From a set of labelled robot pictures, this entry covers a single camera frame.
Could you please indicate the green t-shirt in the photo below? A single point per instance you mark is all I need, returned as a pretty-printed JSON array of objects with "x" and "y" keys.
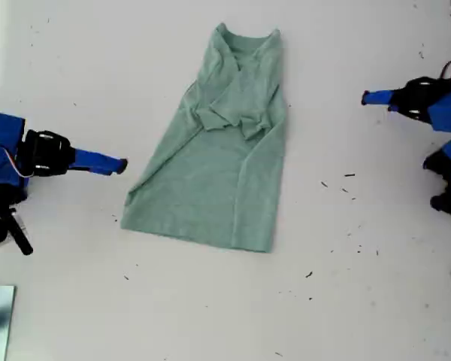
[{"x": 218, "y": 180}]

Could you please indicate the black camera stalk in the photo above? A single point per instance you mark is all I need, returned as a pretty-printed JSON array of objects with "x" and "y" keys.
[{"x": 20, "y": 233}]

